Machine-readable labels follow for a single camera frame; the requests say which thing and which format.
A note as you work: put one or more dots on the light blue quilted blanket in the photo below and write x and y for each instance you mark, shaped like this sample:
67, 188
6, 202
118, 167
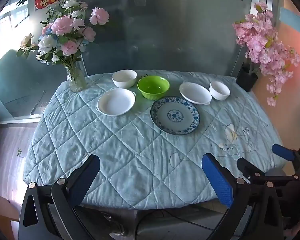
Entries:
115, 155

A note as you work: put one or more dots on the pink blossom branches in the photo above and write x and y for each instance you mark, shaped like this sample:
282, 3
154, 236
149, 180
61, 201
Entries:
260, 45

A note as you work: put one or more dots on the blue patterned plate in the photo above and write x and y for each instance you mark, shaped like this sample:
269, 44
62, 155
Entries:
175, 116

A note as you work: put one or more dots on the white oval dish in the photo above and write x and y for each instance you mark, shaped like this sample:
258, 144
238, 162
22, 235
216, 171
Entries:
193, 92

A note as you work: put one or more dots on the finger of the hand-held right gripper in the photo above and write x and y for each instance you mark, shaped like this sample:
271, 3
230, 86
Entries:
281, 151
247, 167

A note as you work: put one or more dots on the black flower pot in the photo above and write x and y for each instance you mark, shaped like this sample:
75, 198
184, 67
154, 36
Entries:
246, 80

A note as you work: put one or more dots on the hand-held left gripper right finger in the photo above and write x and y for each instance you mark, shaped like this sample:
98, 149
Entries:
217, 177

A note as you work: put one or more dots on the small white bowl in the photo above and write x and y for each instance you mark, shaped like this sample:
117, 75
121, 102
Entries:
219, 91

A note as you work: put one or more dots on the large white bowl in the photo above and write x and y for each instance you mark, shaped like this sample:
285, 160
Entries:
124, 78

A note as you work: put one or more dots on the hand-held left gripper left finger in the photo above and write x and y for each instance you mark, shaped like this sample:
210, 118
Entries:
86, 173

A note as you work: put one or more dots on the green bowl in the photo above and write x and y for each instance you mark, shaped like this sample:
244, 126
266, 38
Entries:
153, 86

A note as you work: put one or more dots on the fallen flower sprig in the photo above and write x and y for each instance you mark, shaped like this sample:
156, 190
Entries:
19, 153

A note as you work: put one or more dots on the wooden furniture edge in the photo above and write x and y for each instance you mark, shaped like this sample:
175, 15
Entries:
2, 207

